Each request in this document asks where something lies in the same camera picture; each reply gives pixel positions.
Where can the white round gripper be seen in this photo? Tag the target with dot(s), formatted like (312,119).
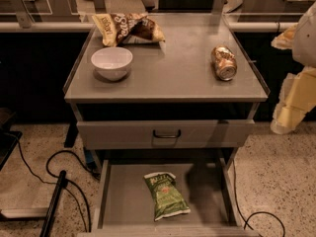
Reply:
(306,41)

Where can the green jalapeno chip bag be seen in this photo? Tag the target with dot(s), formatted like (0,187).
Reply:
(168,201)

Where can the closed top drawer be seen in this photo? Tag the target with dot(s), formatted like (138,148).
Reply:
(137,134)

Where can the grey metal drawer cabinet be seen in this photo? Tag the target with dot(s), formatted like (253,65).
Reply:
(173,80)

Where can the brown sea salt chip bag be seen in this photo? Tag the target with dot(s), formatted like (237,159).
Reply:
(130,28)

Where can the open middle drawer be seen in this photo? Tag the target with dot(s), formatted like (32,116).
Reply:
(125,207)

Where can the crushed golden soda can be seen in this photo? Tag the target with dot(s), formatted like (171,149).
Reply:
(224,63)

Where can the white ceramic bowl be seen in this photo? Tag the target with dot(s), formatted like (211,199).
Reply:
(112,63)

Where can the black bar on floor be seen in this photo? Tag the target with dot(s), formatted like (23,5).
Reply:
(48,221)

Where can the dark equipment at left edge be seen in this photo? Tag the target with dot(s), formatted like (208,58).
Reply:
(8,137)

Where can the black drawer handle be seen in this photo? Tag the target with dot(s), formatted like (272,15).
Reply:
(167,136)

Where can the white horizontal rail pipe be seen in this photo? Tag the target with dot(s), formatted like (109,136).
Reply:
(55,27)

